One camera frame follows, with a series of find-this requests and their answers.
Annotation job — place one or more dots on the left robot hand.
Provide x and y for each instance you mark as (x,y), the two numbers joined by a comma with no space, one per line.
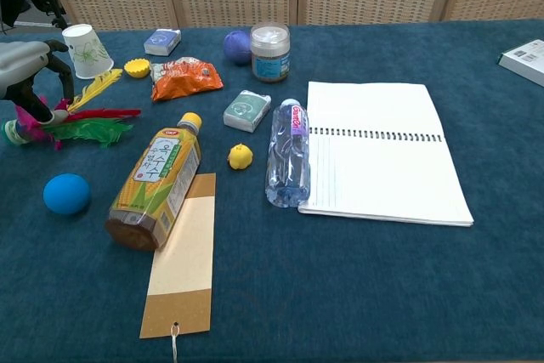
(21,63)

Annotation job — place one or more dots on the colourful feather shuttlecock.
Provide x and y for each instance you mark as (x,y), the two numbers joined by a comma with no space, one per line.
(91,131)

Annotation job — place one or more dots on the white paper cup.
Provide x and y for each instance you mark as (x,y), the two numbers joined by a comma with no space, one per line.
(87,55)

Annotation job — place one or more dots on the yellow fluted cap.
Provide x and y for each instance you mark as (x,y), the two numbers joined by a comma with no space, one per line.
(137,68)

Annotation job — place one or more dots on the blue foam ball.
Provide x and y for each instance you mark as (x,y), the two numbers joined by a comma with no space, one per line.
(66,194)

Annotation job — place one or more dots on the blue tissue pack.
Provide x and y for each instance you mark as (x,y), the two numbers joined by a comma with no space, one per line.
(162,42)

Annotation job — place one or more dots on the orange snack bag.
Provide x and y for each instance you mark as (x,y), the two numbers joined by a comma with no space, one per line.
(187,82)

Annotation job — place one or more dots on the yellow corn tea bottle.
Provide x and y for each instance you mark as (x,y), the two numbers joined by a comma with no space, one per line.
(153,184)

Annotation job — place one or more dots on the purple foam ball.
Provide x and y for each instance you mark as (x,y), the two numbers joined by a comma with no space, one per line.
(237,48)

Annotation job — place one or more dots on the green tissue pack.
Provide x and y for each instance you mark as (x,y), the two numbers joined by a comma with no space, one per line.
(246,111)

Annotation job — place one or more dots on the small yellow chick toy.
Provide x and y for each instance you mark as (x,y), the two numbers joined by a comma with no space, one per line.
(240,157)

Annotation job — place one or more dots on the clear jar with silver lid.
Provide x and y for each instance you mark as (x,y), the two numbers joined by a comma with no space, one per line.
(270,57)

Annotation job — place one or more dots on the brown and cream paper bookmark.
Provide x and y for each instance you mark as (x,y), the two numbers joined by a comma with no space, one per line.
(185,269)

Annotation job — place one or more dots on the clear water bottle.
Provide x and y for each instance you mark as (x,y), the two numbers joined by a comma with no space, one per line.
(289,159)

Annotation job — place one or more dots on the open white spiral notebook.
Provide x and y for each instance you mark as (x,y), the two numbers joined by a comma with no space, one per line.
(382,167)

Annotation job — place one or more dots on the dark blue felt tablecloth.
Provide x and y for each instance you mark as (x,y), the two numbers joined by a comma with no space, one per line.
(340,286)

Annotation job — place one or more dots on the white cardboard box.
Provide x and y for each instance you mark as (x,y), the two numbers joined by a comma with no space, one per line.
(525,61)

